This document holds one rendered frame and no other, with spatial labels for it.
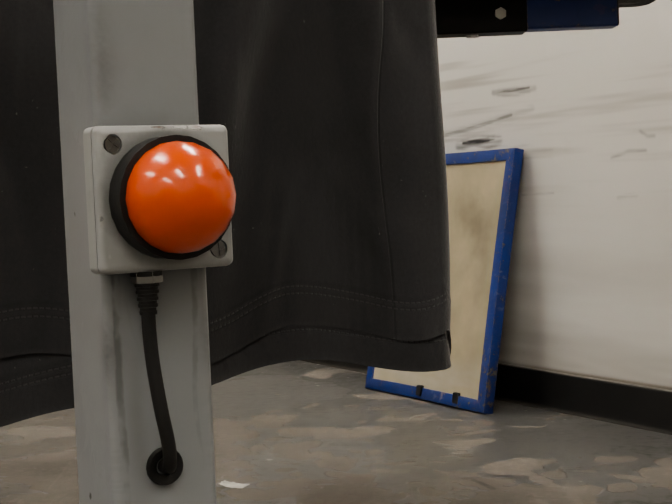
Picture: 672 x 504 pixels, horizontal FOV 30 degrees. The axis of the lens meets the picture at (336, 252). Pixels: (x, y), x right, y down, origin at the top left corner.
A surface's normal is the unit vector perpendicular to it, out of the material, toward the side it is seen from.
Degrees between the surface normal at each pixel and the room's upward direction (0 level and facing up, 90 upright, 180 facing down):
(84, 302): 90
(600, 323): 90
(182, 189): 81
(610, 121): 90
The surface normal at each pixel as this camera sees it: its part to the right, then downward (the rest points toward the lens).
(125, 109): 0.51, 0.03
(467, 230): -0.86, -0.12
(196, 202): 0.36, 0.20
